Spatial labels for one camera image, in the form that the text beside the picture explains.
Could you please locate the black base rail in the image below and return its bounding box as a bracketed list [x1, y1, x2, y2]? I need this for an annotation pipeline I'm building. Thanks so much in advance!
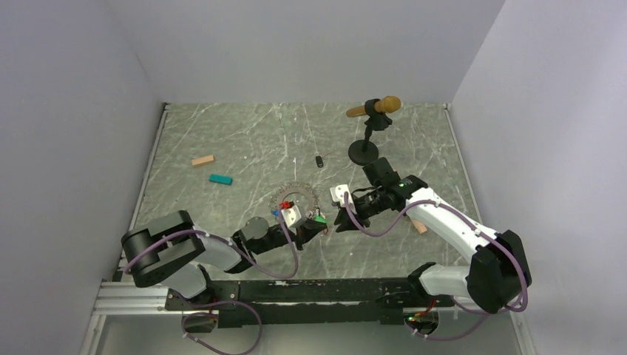
[165, 277, 453, 328]

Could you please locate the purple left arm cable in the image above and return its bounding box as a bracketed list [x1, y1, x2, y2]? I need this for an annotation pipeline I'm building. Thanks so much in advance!
[122, 210, 301, 281]

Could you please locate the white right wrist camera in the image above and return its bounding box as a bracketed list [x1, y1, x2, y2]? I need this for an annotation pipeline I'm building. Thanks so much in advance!
[329, 184, 353, 207]

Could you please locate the black tag key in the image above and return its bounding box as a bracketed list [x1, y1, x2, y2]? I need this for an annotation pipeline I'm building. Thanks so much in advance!
[315, 153, 328, 169]

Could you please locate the tan wooden block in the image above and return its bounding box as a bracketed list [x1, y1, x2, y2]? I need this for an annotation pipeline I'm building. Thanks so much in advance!
[192, 155, 215, 167]

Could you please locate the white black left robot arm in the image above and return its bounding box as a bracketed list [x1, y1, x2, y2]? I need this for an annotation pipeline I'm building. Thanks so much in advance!
[121, 208, 327, 311]

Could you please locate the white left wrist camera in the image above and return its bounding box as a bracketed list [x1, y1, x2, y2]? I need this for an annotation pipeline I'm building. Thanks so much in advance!
[279, 201, 305, 229]

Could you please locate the black microphone stand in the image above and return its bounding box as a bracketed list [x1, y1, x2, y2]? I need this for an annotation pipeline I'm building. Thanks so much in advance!
[348, 112, 393, 166]

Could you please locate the gold microphone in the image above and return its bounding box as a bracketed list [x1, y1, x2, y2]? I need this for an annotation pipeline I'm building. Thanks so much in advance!
[346, 96, 401, 118]

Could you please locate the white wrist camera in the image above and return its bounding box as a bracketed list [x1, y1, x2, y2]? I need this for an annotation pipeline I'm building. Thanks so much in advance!
[279, 201, 305, 229]
[329, 184, 353, 207]

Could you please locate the teal block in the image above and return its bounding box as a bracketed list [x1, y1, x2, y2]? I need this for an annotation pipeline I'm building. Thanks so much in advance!
[209, 174, 233, 186]

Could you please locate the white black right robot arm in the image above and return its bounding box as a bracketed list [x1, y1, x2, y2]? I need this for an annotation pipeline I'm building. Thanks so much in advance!
[330, 158, 532, 314]

